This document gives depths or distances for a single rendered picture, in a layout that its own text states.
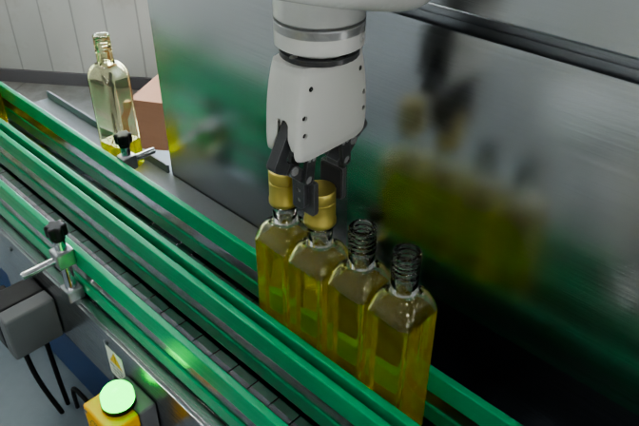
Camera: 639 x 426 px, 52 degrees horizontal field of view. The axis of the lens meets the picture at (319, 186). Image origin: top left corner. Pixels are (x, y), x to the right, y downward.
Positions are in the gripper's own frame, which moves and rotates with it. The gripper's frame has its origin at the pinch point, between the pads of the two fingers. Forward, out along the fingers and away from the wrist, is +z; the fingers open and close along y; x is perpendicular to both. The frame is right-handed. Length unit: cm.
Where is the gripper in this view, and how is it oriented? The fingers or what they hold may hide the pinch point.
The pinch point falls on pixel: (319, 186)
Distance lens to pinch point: 69.5
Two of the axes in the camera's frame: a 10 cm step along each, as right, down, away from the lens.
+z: 0.0, 8.4, 5.5
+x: 7.2, 3.8, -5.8
